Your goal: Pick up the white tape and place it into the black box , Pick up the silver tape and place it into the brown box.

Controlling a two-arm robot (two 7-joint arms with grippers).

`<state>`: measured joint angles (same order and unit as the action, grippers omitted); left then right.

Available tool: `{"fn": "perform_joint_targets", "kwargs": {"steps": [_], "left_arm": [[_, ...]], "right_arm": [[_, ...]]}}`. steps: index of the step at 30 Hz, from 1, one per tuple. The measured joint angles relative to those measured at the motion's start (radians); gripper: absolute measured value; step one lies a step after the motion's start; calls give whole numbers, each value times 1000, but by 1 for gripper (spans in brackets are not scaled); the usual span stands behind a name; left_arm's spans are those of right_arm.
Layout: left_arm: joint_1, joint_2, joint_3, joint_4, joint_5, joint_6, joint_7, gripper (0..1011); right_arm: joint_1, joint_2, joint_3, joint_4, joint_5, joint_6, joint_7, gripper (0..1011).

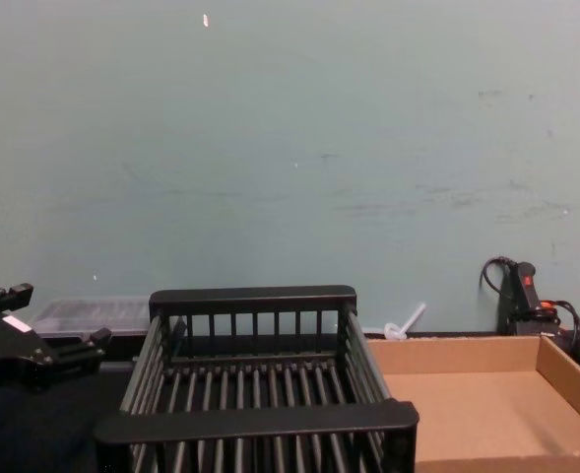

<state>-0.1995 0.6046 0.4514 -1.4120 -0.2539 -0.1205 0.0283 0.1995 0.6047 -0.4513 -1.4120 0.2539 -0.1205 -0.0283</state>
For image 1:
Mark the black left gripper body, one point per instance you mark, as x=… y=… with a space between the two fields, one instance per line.
x=9 y=345

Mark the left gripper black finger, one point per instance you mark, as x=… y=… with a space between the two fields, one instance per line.
x=73 y=355
x=16 y=295

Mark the clear plastic case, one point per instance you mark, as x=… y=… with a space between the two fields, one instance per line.
x=92 y=315

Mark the black table cloth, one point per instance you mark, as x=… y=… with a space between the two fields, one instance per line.
x=48 y=433

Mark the shallow brown cardboard tray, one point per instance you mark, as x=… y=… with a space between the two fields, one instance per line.
x=471 y=409

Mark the black rack with steel bars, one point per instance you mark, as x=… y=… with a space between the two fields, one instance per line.
x=255 y=426

